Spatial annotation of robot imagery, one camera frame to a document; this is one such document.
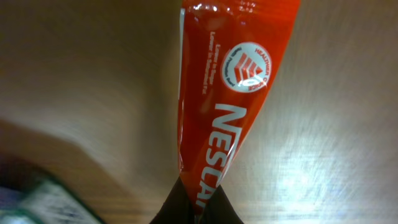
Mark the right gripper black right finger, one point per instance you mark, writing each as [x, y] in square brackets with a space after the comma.
[219, 210]

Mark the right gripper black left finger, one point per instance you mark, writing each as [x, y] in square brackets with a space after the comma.
[177, 208]

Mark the green gum pack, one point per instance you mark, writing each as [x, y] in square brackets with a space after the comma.
[32, 196]

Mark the red Nescafe sachet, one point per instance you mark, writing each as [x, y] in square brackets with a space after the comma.
[230, 52]

